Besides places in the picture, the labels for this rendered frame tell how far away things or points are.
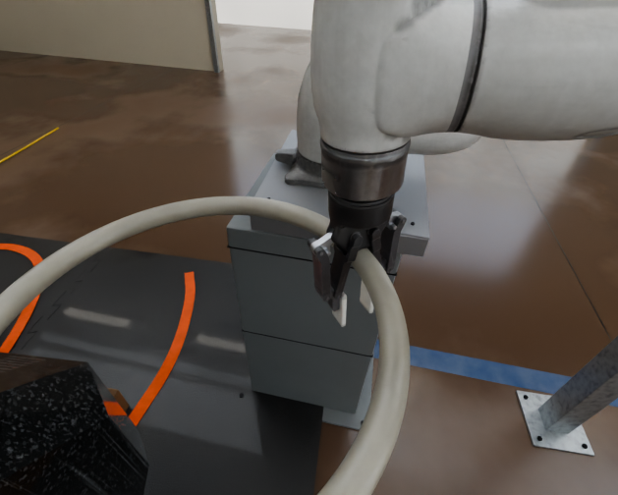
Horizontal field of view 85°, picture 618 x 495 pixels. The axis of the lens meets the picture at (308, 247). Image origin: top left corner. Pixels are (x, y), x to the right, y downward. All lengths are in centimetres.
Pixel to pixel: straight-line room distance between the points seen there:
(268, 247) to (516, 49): 62
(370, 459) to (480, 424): 124
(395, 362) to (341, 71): 26
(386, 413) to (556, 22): 31
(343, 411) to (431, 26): 126
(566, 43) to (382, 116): 12
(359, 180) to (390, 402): 20
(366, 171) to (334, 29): 12
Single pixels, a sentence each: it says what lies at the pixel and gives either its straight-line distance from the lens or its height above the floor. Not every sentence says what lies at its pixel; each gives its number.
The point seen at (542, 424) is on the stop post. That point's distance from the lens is 164.
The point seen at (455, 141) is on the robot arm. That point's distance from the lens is 78.
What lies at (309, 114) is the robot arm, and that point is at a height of 103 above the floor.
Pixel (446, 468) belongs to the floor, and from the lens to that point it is 142.
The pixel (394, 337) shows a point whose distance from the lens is 36.
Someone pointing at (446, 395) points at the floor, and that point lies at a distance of 153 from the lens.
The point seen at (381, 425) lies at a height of 99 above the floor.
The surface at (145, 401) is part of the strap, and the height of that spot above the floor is 2.
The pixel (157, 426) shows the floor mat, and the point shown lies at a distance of 144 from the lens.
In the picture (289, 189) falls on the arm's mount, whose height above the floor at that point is 87.
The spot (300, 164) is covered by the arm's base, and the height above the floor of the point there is 90.
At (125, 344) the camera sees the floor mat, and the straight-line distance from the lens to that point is 166.
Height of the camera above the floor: 128
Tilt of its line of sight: 41 degrees down
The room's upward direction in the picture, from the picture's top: 3 degrees clockwise
